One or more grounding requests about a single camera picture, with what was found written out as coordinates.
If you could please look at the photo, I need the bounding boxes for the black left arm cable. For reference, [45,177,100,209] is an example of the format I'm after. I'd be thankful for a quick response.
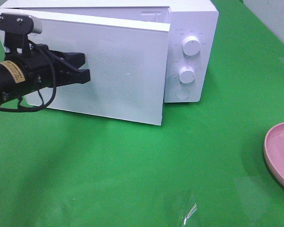
[0,40,83,113]

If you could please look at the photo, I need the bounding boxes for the white microwave door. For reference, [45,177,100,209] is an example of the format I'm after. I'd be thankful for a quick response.
[0,7,170,125]

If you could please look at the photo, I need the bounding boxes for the pink round plate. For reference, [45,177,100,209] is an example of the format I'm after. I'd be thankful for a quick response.
[263,122,284,187]

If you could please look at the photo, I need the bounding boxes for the white microwave oven body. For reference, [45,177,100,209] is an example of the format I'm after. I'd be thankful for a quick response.
[0,0,219,103]

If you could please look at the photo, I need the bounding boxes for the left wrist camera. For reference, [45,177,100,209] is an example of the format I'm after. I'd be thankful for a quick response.
[0,13,42,54]

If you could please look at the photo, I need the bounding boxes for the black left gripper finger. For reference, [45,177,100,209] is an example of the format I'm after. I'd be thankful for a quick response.
[55,69,90,87]
[49,50,86,70]

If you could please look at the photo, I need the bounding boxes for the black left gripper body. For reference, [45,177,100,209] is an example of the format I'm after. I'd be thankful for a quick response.
[0,44,59,95]

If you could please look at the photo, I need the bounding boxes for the white microwave knob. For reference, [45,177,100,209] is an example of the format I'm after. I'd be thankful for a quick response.
[182,35,201,56]
[178,67,195,84]

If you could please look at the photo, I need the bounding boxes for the green table cloth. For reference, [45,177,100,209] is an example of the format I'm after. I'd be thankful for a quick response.
[0,0,284,227]

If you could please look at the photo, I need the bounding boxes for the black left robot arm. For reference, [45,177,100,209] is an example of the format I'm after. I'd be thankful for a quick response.
[0,42,90,113]

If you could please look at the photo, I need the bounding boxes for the round white door-release button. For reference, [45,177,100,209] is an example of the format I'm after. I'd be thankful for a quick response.
[176,88,190,100]

